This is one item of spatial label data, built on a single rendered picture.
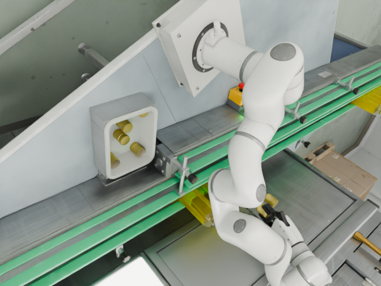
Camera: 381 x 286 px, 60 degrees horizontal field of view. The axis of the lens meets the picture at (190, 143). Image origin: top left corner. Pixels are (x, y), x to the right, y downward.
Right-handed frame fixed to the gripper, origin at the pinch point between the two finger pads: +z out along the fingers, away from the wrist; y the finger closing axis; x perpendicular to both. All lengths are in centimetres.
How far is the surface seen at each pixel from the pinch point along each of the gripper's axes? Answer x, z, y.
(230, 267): 16.4, -7.7, -12.7
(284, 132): -29.0, 29.9, 6.1
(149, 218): 37.8, 13.8, -3.2
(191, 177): 26.5, 10.4, 16.0
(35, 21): 59, 85, 37
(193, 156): 20.0, 21.3, 13.3
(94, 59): 36, 95, 14
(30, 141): 68, 26, 29
